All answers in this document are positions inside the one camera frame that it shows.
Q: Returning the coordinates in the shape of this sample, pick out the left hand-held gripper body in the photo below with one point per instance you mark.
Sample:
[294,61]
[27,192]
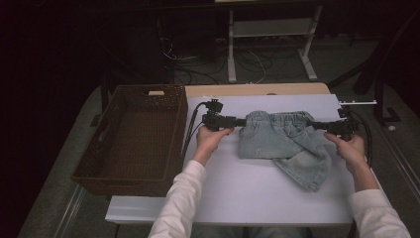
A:
[214,120]

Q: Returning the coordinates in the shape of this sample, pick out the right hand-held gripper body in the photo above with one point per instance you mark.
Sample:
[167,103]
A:
[346,126]

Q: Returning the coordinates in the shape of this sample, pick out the light blue denim skirt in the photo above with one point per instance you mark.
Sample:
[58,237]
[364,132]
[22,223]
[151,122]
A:
[274,142]

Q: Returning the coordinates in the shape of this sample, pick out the brown woven basket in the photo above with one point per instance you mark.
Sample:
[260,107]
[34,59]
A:
[138,139]

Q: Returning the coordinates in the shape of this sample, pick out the person's left hand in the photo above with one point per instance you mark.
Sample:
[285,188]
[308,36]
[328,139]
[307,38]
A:
[208,142]

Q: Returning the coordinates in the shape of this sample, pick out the person's right hand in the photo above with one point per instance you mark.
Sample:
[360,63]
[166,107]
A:
[351,152]

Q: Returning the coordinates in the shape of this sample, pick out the black metal stand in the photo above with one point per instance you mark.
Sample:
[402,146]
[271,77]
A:
[379,99]

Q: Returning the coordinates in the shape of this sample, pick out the small white round object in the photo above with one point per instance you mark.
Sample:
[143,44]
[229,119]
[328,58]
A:
[391,128]

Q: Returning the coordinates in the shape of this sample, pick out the white foam board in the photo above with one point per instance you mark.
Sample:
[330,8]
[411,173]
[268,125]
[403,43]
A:
[231,185]

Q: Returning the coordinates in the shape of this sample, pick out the white metal stand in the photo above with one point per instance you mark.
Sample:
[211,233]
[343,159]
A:
[270,28]

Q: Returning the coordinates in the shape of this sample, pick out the metal floor rail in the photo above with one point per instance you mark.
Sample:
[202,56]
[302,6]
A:
[67,214]
[401,158]

